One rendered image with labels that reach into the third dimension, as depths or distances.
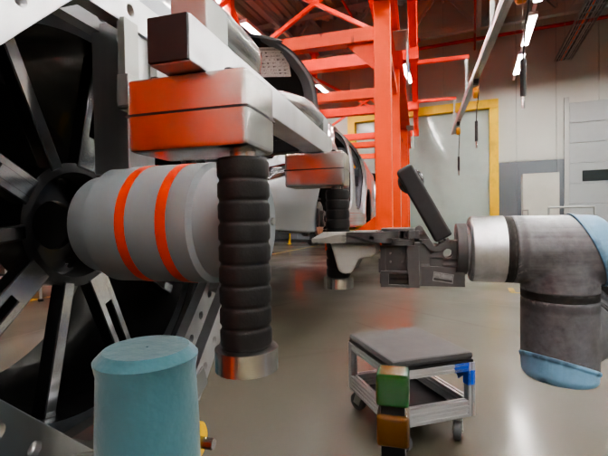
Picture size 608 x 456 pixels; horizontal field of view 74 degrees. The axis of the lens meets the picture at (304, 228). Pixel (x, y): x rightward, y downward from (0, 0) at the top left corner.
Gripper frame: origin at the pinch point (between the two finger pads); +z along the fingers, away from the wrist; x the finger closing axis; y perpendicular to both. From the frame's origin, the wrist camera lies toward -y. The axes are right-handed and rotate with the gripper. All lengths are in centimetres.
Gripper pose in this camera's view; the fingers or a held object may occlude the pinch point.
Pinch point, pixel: (324, 234)
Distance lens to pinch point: 61.8
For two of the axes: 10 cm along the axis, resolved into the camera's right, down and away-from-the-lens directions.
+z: -9.6, 0.1, 2.7
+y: 0.2, 10.0, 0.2
